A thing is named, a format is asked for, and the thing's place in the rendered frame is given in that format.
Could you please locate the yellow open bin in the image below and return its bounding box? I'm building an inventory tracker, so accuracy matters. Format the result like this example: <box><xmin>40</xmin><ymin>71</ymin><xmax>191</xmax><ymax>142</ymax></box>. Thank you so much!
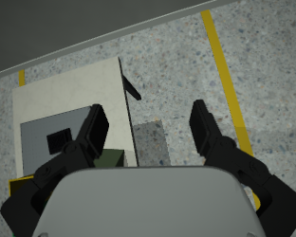
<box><xmin>9</xmin><ymin>174</ymin><xmax>52</xmax><ymax>200</ymax></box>

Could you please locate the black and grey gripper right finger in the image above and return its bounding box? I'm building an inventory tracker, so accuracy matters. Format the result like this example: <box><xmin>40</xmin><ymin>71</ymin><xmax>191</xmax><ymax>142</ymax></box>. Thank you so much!
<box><xmin>189</xmin><ymin>100</ymin><xmax>296</xmax><ymax>237</ymax></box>

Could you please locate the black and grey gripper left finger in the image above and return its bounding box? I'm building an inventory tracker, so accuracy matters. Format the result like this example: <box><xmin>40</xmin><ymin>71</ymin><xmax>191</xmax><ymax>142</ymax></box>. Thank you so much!
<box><xmin>0</xmin><ymin>104</ymin><xmax>109</xmax><ymax>237</ymax></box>

